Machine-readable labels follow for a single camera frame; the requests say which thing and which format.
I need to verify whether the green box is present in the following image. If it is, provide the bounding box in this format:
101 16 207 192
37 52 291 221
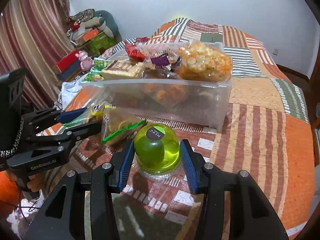
89 32 115 55

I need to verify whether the red flat box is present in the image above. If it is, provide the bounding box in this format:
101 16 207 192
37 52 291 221
52 49 80 72

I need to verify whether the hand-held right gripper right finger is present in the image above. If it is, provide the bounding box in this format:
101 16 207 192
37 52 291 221
179 139 288 240

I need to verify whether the green jelly cup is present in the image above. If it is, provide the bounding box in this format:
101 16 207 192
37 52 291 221
133 124 181 180

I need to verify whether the yellow white snack packet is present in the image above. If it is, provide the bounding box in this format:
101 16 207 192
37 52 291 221
64 102 117 128

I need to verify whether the green pea snack packet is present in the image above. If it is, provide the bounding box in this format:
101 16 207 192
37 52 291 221
79 58 113 83

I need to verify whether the black white braided cord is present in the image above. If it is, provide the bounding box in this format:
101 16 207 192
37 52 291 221
0 116 25 158

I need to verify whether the clear cookie packet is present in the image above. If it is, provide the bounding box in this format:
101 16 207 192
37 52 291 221
140 44 182 78

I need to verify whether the brown striped curtain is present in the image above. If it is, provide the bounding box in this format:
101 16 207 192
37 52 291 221
0 0 75 110

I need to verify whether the grey stuffed toy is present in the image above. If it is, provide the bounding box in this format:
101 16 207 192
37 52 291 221
80 10 119 39

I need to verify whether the brown wooden door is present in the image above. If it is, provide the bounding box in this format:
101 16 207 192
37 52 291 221
309 42 320 130

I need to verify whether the brown fried snack bag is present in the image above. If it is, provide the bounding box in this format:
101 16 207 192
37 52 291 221
140 81 193 107

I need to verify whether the orange box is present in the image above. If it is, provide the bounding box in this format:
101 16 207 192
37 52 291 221
75 28 99 44

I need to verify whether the clear zip plastic bag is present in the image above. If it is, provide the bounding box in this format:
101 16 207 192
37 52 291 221
80 41 233 133

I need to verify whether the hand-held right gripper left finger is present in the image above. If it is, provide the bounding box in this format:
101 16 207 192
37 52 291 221
25 139 135 240

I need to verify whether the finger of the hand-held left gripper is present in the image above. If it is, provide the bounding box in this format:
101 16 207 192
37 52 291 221
21 107 87 133
25 121 102 148

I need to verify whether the bag of orange puffs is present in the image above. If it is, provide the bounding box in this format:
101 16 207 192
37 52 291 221
177 42 233 82

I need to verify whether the dark blue flat box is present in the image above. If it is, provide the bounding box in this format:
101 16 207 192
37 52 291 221
59 65 84 80

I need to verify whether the orange cloth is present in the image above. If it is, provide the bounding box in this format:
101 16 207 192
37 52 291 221
0 172 22 205

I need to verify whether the person's left hand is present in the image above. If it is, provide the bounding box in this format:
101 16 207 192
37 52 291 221
28 174 43 193

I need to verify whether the orange green patchwork blanket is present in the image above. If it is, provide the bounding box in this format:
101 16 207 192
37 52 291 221
42 17 315 240

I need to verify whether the white plastic bag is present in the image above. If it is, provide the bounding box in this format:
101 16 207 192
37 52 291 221
60 81 83 110

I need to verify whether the pink figurine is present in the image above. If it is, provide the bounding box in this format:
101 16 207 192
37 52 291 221
79 51 94 71

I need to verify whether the patterned brown cloth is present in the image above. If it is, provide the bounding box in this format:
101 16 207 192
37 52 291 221
70 9 95 23

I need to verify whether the checkered floral patchwork quilt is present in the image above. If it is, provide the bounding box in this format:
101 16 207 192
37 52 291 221
101 37 150 60

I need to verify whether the tan wafer packet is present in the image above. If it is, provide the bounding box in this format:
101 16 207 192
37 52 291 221
101 60 144 80

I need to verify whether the red snack packet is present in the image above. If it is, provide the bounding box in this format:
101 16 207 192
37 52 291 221
124 43 146 62

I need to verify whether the green-edged clear snack packet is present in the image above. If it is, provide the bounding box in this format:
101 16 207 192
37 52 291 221
101 107 147 145

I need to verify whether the purple snack packet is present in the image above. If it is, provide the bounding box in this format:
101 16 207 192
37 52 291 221
150 54 173 69

